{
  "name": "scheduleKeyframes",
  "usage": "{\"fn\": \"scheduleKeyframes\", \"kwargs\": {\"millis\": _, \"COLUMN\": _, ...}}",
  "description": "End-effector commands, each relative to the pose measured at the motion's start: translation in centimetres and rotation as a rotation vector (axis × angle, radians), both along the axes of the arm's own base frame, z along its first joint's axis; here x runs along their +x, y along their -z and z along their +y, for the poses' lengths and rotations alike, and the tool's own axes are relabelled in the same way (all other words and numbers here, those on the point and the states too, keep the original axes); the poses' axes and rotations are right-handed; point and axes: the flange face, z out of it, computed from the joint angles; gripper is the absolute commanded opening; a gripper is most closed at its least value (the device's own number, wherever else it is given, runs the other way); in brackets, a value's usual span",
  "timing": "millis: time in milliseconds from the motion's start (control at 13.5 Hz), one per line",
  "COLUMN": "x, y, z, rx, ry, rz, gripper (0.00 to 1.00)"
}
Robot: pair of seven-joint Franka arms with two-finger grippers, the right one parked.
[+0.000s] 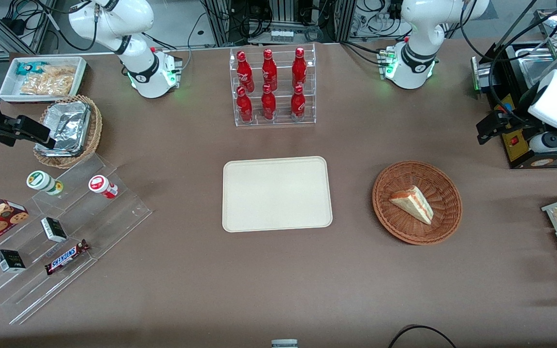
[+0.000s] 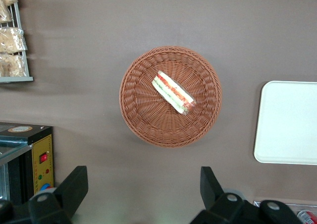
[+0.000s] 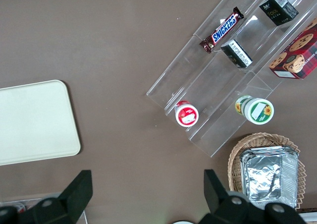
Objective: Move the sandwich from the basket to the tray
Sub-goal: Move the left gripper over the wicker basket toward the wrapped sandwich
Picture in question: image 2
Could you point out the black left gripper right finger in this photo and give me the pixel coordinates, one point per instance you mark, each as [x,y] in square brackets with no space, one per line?
[210,189]

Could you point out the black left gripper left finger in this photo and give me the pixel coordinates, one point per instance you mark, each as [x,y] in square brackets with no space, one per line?
[71,186]

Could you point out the triangle sandwich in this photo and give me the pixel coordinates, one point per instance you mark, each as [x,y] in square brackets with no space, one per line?
[172,92]

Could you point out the round brown wicker basket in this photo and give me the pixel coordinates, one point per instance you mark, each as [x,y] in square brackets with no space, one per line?
[138,110]

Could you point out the cream plastic tray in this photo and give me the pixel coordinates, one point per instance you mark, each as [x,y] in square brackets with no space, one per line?
[289,122]

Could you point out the black yellow food warmer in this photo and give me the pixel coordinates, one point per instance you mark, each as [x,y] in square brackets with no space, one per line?
[24,137]

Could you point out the red cola bottle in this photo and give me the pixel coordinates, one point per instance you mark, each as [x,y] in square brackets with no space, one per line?
[308,216]

